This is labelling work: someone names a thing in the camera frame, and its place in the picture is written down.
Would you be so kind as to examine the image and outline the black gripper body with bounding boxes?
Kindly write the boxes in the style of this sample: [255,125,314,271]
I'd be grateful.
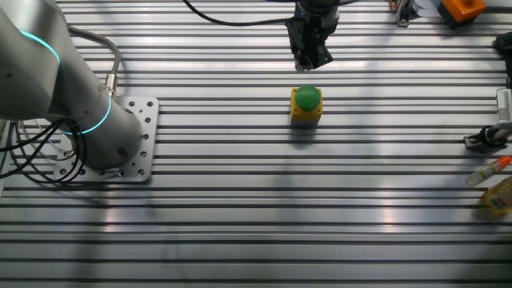
[288,0,341,41]

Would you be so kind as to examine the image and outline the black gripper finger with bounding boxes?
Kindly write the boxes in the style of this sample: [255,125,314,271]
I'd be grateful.
[304,38,334,72]
[288,24,308,73]

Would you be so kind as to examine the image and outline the green round push button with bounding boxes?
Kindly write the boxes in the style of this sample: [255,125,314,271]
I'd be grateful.
[294,85,322,112]

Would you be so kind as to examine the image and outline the yellow button box grey base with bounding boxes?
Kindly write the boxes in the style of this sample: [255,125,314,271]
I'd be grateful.
[289,86,323,129]

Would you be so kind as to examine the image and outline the orange and black box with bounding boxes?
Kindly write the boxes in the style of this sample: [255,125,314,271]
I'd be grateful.
[437,0,487,30]

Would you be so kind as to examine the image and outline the pole foot with black clamp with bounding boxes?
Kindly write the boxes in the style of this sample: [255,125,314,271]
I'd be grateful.
[463,124,501,154]

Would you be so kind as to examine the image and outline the black device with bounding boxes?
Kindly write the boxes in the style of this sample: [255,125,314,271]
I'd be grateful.
[494,30,512,89]

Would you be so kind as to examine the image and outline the short silver pole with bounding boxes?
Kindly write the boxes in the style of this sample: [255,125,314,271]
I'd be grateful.
[494,121,512,140]

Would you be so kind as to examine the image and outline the white tube orange cap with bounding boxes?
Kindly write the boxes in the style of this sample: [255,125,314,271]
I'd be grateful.
[465,155,512,187]

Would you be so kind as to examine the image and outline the yellow liquid plastic bottle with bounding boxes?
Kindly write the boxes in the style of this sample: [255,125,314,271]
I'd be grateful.
[482,175,512,218]

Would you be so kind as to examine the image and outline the thick black gripper cable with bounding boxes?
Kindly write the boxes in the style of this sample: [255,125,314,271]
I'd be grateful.
[182,0,295,28]

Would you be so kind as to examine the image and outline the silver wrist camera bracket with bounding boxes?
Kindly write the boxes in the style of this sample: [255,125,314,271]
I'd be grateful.
[394,0,441,28]

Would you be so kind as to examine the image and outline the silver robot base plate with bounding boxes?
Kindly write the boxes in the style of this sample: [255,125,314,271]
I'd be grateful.
[54,95,160,184]

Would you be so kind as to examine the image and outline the silver ribbed depth camera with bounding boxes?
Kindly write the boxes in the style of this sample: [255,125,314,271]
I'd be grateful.
[495,87,512,122]

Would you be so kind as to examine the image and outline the grey cable metal connector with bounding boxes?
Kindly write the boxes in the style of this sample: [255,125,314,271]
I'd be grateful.
[66,24,122,99]

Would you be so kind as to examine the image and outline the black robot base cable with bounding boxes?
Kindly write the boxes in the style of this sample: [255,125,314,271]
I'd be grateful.
[8,119,88,186]
[0,118,72,153]

